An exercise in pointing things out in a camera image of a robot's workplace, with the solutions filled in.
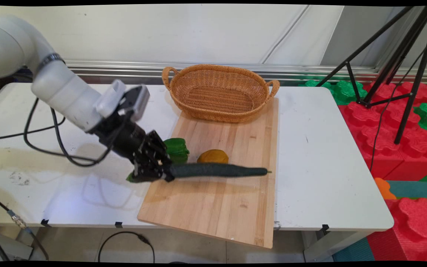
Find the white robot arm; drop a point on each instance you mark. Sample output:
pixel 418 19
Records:
pixel 61 89

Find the black camera tripod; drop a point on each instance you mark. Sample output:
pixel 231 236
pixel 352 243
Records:
pixel 406 74

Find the dark green cucumber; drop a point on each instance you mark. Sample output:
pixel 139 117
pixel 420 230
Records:
pixel 217 170

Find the yellow lemon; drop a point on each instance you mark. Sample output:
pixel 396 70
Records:
pixel 213 156

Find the woven wicker basket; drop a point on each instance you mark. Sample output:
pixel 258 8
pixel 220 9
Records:
pixel 219 96

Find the aluminium wall rail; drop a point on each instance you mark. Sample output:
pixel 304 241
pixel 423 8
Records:
pixel 124 68

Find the green bell pepper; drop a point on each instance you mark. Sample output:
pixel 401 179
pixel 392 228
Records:
pixel 176 148

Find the orange foam piece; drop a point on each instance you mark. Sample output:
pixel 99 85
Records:
pixel 383 189

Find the large red foam block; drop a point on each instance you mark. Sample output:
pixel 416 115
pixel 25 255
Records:
pixel 384 133

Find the teal foam mat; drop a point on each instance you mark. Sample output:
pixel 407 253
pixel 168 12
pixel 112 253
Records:
pixel 415 189

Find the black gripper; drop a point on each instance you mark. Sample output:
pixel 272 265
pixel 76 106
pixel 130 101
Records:
pixel 124 139

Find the wooden cutting board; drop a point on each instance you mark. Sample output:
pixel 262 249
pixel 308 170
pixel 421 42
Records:
pixel 217 207

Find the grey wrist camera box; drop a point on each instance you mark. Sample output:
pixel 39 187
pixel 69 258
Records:
pixel 137 100

